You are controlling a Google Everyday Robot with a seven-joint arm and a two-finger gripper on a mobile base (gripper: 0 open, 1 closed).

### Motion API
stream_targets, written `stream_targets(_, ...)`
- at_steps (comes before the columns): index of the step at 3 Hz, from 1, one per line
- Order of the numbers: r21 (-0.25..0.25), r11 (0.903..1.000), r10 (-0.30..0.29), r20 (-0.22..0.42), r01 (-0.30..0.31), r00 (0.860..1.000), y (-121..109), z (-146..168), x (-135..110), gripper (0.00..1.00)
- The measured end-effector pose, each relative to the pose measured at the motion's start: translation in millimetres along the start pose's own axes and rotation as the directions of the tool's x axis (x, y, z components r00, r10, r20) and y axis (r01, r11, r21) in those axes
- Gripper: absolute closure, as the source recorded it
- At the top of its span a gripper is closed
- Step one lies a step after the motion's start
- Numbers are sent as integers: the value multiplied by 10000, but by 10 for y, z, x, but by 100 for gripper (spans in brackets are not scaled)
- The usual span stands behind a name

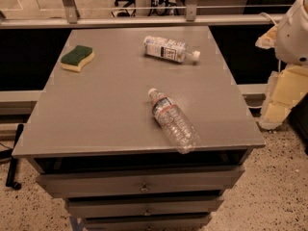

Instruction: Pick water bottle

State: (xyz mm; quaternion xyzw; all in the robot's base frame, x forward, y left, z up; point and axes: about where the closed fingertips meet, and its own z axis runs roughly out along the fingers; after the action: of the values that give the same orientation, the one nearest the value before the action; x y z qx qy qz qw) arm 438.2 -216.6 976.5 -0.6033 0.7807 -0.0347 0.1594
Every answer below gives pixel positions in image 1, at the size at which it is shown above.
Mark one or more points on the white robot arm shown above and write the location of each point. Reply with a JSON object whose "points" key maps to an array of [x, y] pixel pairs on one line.
{"points": [[292, 35]]}

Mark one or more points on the clear empty water bottle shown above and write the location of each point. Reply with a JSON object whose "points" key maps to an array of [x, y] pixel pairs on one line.
{"points": [[176, 126]]}

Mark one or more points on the white labelled plastic bottle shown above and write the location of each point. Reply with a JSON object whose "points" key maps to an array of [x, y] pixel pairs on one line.
{"points": [[170, 50]]}

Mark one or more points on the grey drawer cabinet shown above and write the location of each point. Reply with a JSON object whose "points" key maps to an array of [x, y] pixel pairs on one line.
{"points": [[100, 119]]}

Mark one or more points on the green and yellow sponge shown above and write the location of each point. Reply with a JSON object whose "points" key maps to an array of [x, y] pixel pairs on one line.
{"points": [[77, 58]]}

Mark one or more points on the top grey drawer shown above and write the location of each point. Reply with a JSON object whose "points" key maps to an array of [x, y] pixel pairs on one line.
{"points": [[163, 180]]}

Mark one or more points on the grey drawer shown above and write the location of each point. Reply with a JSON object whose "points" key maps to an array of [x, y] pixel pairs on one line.
{"points": [[163, 180], [144, 207], [147, 223]]}

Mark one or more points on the middle grey drawer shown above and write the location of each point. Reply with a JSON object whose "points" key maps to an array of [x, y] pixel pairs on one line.
{"points": [[144, 207]]}

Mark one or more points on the black office chair base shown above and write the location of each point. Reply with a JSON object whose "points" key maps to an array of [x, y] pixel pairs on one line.
{"points": [[123, 8]]}

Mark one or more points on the bottom grey drawer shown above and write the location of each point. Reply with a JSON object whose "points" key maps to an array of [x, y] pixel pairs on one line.
{"points": [[147, 223]]}

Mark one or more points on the black pole on floor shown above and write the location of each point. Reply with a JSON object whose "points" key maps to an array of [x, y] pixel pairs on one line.
{"points": [[10, 182]]}

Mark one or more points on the metal railing frame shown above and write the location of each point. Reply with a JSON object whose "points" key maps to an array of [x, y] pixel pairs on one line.
{"points": [[41, 14]]}

